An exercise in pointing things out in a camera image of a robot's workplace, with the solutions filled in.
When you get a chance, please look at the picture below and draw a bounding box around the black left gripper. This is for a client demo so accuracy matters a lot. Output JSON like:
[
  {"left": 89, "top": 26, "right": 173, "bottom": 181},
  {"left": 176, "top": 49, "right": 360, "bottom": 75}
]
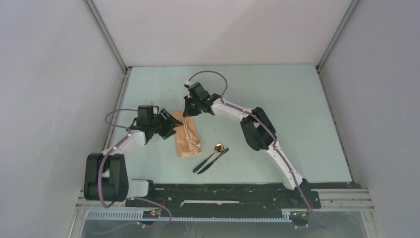
[{"left": 149, "top": 109, "right": 182, "bottom": 140}]

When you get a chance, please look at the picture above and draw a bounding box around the peach satin napkin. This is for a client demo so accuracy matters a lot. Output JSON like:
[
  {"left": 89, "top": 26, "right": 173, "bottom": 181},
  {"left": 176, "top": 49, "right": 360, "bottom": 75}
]
[{"left": 173, "top": 111, "right": 201, "bottom": 158}]

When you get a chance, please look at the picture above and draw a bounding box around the gold spoon dark handle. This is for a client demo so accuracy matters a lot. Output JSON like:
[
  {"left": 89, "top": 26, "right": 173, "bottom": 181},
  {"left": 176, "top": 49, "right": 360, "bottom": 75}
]
[{"left": 193, "top": 143, "right": 224, "bottom": 173}]

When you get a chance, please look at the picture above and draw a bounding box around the black table knife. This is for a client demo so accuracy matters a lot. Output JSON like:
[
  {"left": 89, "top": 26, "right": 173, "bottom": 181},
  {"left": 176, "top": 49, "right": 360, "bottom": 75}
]
[{"left": 198, "top": 148, "right": 230, "bottom": 174}]

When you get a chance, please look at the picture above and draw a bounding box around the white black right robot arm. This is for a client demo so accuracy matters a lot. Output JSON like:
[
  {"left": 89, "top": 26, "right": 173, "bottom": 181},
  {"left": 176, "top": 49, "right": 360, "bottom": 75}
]
[{"left": 183, "top": 82, "right": 311, "bottom": 207}]

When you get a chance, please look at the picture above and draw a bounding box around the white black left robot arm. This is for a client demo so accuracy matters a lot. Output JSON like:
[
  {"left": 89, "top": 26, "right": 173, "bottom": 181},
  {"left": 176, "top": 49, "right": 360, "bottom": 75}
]
[{"left": 83, "top": 105, "right": 183, "bottom": 207}]

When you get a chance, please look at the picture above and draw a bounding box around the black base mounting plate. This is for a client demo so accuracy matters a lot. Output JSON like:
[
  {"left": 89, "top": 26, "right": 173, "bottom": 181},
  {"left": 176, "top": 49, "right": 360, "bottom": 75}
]
[{"left": 125, "top": 182, "right": 321, "bottom": 211}]

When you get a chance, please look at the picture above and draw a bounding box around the left side aluminium rail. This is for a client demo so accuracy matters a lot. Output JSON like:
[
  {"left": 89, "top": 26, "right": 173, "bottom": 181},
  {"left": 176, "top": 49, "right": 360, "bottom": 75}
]
[{"left": 100, "top": 66, "right": 133, "bottom": 154}]

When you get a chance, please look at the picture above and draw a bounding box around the grey slotted cable duct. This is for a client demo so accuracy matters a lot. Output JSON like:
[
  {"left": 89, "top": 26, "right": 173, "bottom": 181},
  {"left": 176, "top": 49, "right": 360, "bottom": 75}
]
[{"left": 86, "top": 209, "right": 292, "bottom": 223}]

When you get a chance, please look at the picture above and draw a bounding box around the left aluminium corner post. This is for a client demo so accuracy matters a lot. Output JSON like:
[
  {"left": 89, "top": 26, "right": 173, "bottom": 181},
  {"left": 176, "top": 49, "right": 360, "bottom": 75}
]
[{"left": 83, "top": 0, "right": 128, "bottom": 74}]

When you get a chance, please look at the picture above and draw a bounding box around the aluminium corner post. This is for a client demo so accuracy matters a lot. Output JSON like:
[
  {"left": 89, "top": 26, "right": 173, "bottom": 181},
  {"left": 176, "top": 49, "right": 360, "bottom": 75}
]
[
  {"left": 83, "top": 0, "right": 128, "bottom": 74},
  {"left": 316, "top": 0, "right": 362, "bottom": 72}
]

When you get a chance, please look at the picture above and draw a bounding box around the aluminium front frame rail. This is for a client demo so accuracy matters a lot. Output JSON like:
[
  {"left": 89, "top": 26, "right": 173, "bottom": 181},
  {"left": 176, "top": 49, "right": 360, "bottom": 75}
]
[{"left": 75, "top": 187, "right": 375, "bottom": 212}]

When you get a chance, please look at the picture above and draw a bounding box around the right aluminium corner post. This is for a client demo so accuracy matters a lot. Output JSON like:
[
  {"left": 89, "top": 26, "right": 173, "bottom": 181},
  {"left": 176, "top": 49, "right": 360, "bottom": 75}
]
[{"left": 316, "top": 0, "right": 362, "bottom": 72}]

